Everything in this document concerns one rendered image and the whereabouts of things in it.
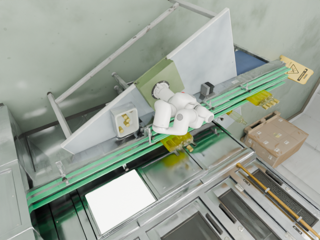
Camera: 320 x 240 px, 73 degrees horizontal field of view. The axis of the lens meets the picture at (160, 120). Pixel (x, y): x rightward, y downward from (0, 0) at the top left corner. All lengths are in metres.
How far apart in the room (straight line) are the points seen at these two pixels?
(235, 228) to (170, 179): 0.55
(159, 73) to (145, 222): 1.00
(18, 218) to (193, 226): 1.02
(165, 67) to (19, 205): 1.17
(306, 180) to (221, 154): 4.38
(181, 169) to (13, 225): 1.11
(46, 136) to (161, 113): 1.40
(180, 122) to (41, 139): 1.47
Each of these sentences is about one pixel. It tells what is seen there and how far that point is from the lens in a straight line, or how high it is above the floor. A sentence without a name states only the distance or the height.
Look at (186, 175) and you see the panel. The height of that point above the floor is 1.26.
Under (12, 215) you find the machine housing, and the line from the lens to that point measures 1.43.
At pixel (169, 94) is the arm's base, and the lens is 1.48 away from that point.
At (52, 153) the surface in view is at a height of 0.44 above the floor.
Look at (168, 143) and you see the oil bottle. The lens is 1.72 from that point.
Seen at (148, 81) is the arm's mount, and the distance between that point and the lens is 1.50.
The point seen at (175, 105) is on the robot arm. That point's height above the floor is 1.16.
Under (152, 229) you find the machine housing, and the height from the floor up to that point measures 1.44.
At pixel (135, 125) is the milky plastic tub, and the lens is 1.71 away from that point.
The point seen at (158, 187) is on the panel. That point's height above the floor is 1.23.
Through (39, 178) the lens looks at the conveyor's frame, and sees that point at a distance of 1.70.
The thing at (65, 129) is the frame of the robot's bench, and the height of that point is 0.58.
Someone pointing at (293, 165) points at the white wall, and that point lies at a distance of 6.34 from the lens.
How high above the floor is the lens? 1.93
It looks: 38 degrees down
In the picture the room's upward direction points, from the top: 136 degrees clockwise
